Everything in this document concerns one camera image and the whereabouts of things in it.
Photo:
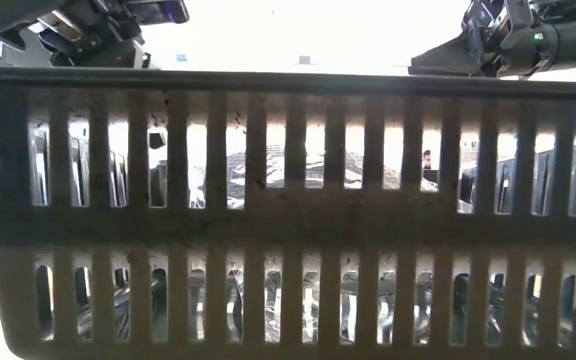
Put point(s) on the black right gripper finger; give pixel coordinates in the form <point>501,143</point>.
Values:
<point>453,62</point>

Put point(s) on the dark blue toiletry tube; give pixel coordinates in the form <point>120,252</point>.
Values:
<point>165,11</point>

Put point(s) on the clear bag with black sponge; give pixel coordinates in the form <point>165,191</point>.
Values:
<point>350,310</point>
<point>158,300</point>
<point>275,170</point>

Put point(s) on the person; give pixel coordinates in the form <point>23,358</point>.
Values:
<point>427,160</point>

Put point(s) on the black slotted plastic basket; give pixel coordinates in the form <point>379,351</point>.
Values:
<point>288,225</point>
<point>505,185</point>

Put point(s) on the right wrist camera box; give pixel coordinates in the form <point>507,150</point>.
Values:
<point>515,22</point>

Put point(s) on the small blue wall label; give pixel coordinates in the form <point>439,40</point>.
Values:
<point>181,57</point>

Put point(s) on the grey wall socket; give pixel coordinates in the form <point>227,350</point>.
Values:
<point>304,59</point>

